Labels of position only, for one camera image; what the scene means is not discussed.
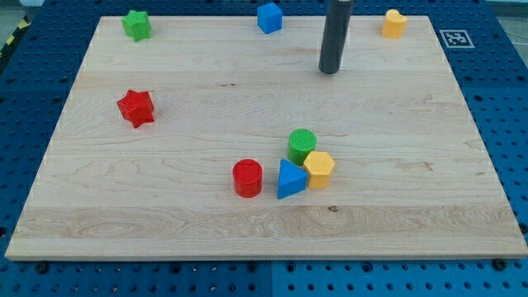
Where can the yellow hexagon block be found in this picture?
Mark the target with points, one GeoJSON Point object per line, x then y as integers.
{"type": "Point", "coordinates": [320, 166]}

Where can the red star block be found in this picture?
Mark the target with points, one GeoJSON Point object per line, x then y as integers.
{"type": "Point", "coordinates": [136, 107]}

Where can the green star block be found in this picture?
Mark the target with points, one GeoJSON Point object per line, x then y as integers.
{"type": "Point", "coordinates": [136, 25]}

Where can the blue triangle block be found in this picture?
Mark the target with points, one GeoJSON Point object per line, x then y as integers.
{"type": "Point", "coordinates": [291, 179]}

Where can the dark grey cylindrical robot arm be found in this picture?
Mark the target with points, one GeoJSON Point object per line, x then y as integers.
{"type": "Point", "coordinates": [334, 35]}

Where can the green cylinder block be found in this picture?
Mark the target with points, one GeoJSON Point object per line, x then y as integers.
{"type": "Point", "coordinates": [301, 143]}

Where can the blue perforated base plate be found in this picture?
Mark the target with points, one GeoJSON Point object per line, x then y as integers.
{"type": "Point", "coordinates": [40, 61]}

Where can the blue cube block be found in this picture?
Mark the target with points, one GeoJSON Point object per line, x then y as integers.
{"type": "Point", "coordinates": [269, 18]}

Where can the light wooden board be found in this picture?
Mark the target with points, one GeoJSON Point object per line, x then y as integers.
{"type": "Point", "coordinates": [413, 179]}

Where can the white fiducial marker tag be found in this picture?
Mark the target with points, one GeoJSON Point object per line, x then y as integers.
{"type": "Point", "coordinates": [456, 39]}

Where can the red cylinder block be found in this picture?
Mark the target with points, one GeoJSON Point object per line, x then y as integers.
{"type": "Point", "coordinates": [247, 178]}

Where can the yellow heart block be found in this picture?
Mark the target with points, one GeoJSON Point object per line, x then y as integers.
{"type": "Point", "coordinates": [394, 24]}

